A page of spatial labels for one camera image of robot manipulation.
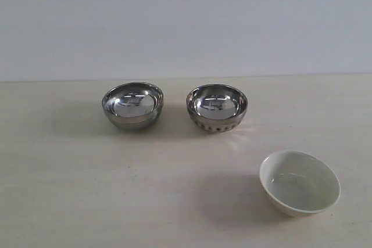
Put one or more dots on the patterned stainless steel bowl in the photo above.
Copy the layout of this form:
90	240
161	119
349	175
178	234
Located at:
216	108

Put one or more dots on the plain stainless steel bowl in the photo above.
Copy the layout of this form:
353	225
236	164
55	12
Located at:
133	106

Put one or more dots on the white ceramic bowl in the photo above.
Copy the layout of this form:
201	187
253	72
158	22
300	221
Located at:
298	184

